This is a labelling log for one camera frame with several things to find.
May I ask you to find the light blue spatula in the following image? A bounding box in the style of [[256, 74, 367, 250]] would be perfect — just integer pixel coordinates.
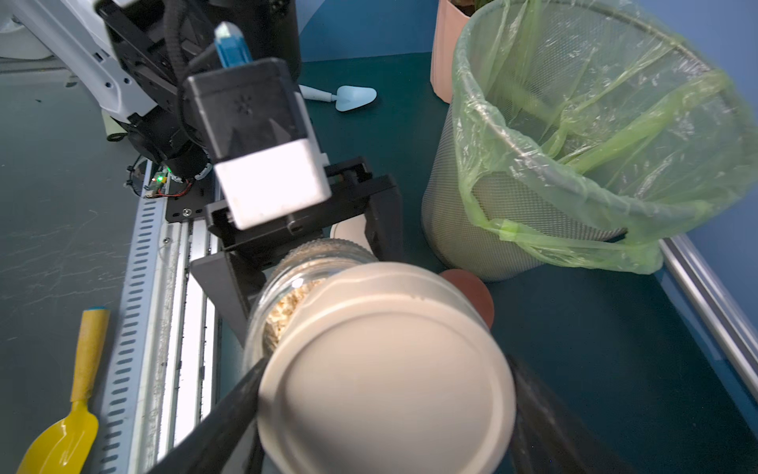
[[299, 85, 378, 113]]

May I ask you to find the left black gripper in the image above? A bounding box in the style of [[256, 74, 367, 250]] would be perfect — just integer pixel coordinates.
[[189, 157, 404, 347]]

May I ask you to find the beige-lid oatmeal jar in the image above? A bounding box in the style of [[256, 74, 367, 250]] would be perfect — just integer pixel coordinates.
[[245, 239, 516, 473], [330, 214, 372, 253]]

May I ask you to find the left controller board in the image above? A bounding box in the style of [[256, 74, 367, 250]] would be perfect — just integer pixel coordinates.
[[124, 164, 195, 199]]

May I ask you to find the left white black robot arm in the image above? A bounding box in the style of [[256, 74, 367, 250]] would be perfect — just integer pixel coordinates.
[[9, 1, 403, 340]]

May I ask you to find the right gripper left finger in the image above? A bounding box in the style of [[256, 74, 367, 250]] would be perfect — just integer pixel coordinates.
[[149, 357, 270, 474]]

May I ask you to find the yellow scoop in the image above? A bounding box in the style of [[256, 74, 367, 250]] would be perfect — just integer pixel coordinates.
[[16, 306, 112, 474]]

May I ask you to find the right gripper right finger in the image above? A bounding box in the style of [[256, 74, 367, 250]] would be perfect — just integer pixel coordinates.
[[507, 355, 635, 473]]

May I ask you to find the mesh waste bin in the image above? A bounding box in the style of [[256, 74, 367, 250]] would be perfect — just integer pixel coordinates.
[[420, 115, 624, 282]]

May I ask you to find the green plastic bin liner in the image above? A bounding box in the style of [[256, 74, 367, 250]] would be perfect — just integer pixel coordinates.
[[451, 1, 757, 274]]

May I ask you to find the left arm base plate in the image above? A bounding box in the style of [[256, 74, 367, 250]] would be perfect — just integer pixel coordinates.
[[165, 172, 217, 223]]

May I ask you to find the right brown-lid oatmeal jar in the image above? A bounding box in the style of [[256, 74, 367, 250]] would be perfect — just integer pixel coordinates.
[[439, 269, 495, 329]]

